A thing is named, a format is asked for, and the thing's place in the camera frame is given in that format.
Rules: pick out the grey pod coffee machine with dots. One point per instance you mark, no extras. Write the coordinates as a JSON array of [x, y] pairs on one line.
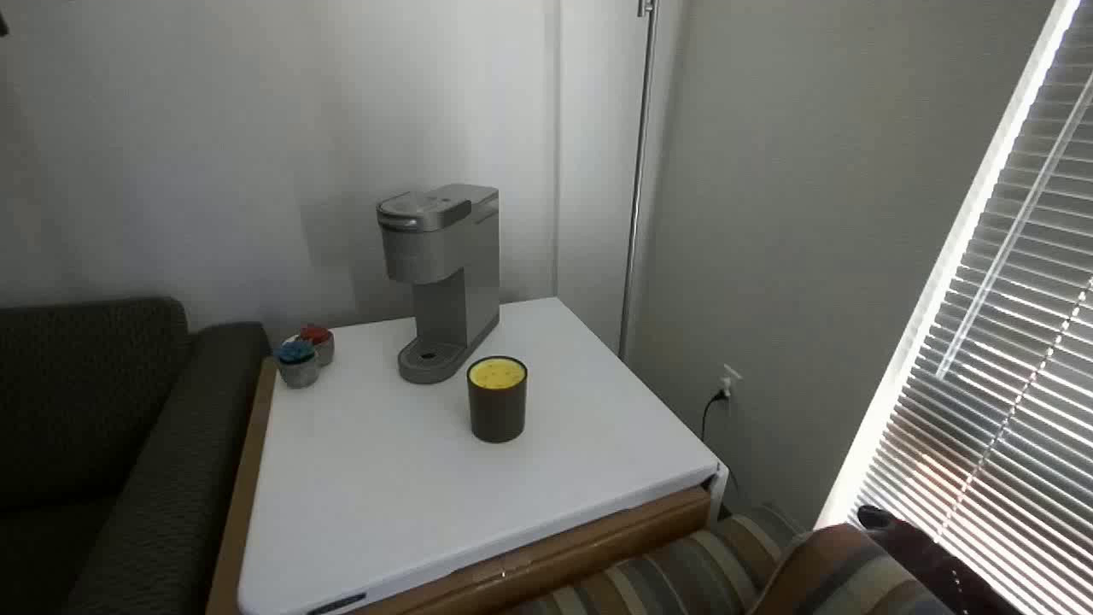
[[449, 284]]

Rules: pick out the dark cloth on sofa arm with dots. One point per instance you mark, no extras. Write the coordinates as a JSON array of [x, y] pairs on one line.
[[944, 568]]

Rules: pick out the dark jar yellow candle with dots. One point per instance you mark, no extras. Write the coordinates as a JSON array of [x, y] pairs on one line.
[[496, 406]]

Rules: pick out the thin metal pole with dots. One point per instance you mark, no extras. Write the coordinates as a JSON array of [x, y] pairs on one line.
[[634, 181]]

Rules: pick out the red succulent small pot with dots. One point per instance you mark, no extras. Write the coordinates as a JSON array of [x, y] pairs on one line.
[[319, 344]]

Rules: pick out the white plastic board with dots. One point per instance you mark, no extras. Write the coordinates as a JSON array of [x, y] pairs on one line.
[[377, 481]]

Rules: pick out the blue succulent small pot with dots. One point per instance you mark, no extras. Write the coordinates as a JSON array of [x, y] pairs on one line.
[[297, 368]]

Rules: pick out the striped brown sofa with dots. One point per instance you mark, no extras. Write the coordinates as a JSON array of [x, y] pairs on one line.
[[706, 576]]

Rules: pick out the dark grey sofa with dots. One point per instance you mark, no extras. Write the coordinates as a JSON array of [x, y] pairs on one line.
[[103, 456]]

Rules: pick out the white window blinds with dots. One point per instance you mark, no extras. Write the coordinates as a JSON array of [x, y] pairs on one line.
[[1011, 377]]

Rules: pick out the white wall outlet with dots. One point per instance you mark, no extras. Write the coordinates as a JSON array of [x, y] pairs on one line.
[[732, 377]]

